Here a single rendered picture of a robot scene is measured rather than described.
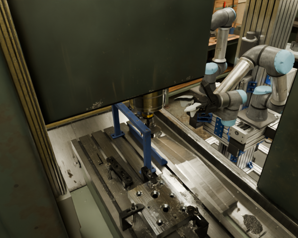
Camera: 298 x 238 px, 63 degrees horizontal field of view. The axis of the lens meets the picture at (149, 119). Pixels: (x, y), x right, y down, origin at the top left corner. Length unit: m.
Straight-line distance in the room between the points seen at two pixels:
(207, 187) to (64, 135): 1.19
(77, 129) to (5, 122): 1.65
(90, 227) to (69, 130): 0.82
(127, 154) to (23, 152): 1.21
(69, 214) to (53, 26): 0.58
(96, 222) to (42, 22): 1.32
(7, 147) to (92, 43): 0.36
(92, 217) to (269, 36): 1.69
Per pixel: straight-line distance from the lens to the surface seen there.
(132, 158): 1.67
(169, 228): 1.24
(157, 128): 1.39
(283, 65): 1.44
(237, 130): 1.85
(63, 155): 2.04
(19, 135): 0.53
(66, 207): 0.87
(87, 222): 1.75
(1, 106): 0.50
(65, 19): 0.70
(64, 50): 0.72
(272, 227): 1.77
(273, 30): 1.92
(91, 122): 2.17
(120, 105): 1.59
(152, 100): 0.97
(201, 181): 1.77
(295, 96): 1.34
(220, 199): 1.73
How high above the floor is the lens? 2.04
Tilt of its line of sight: 34 degrees down
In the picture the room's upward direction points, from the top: 1 degrees counter-clockwise
